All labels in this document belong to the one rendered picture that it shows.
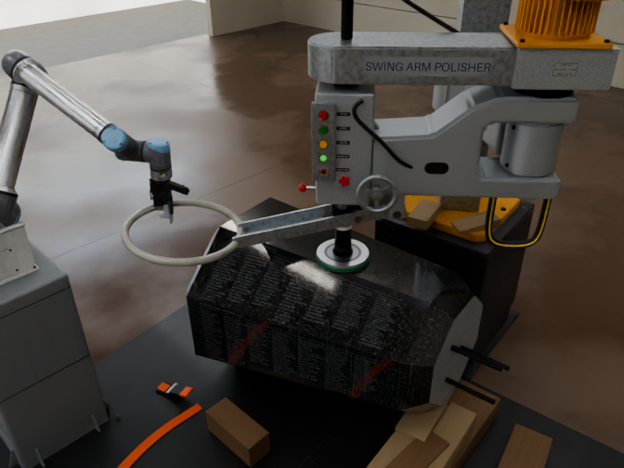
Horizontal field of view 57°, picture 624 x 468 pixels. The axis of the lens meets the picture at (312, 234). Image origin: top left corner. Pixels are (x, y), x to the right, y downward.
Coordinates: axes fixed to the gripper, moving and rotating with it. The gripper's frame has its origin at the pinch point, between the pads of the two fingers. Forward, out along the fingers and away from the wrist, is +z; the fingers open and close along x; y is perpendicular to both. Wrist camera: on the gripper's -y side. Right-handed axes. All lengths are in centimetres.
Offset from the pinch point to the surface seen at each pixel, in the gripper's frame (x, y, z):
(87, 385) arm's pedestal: 21, 48, 65
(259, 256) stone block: 34.1, -28.8, 7.0
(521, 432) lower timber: 118, -117, 68
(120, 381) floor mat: -2, 32, 90
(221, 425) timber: 58, -2, 75
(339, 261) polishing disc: 62, -52, -2
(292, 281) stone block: 53, -36, 9
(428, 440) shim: 111, -71, 58
